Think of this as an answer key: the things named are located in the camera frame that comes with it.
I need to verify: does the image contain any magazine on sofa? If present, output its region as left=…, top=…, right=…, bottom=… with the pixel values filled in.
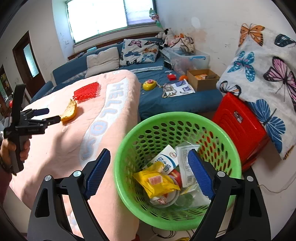
left=162, top=79, right=195, bottom=98

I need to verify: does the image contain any blue sofa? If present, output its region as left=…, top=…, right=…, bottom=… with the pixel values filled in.
left=31, top=42, right=222, bottom=121

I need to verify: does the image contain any small red toy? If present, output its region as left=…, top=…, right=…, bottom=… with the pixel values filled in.
left=167, top=73, right=177, bottom=81

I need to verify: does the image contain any red printed plastic cup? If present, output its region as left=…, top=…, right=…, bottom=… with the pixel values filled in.
left=169, top=169, right=182, bottom=188

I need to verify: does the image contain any clear plastic storage bin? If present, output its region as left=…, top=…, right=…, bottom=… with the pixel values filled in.
left=169, top=48, right=210, bottom=75

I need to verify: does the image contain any butterfly pillow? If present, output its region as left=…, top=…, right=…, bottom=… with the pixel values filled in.
left=119, top=39, right=159, bottom=66

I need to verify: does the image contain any yellow toy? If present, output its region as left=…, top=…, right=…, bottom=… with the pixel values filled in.
left=142, top=79, right=158, bottom=91

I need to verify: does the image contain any white milk carton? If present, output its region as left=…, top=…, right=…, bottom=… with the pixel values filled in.
left=142, top=145, right=179, bottom=175

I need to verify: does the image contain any orange peel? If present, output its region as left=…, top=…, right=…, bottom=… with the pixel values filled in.
left=60, top=99, right=77, bottom=123

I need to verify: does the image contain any cardboard box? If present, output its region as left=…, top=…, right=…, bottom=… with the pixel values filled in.
left=187, top=69, right=220, bottom=92

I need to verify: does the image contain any window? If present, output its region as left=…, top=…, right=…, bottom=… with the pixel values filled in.
left=66, top=0, right=155, bottom=43

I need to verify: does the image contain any beige cushion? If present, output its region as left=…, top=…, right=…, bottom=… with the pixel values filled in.
left=85, top=47, right=120, bottom=78

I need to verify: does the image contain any clear plastic cup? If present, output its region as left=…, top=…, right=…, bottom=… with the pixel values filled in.
left=175, top=183, right=211, bottom=208

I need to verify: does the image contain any brown door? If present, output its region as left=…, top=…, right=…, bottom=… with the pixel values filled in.
left=13, top=31, right=45, bottom=97

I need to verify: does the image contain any person's left hand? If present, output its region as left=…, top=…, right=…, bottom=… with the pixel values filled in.
left=1, top=139, right=30, bottom=168

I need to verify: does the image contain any butterfly blanket bundle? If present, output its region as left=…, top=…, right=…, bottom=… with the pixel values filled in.
left=216, top=23, right=295, bottom=160

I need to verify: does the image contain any red plastic mesh mat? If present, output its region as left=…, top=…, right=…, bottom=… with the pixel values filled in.
left=73, top=82, right=101, bottom=102

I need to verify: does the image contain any plush toys pile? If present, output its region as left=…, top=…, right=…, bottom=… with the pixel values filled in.
left=155, top=28, right=195, bottom=54

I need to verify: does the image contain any green plastic waste basket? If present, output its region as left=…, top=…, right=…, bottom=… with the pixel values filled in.
left=114, top=111, right=242, bottom=231

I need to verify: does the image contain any red white wrapper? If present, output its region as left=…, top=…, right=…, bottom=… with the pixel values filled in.
left=152, top=196, right=168, bottom=205

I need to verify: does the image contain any yellow snack wrapper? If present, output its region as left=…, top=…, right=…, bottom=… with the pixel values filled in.
left=133, top=161, right=180, bottom=199

